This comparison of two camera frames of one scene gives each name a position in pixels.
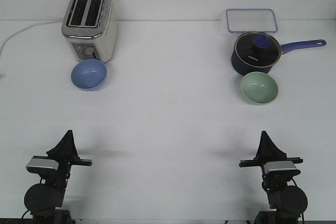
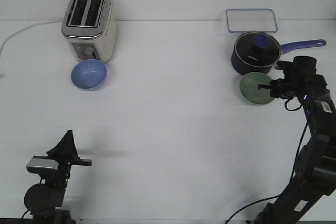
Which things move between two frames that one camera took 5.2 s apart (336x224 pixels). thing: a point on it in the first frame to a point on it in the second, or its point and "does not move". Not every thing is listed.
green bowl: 259,88 does not move
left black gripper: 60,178 does not move
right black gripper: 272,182 to 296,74
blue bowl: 88,75 does not move
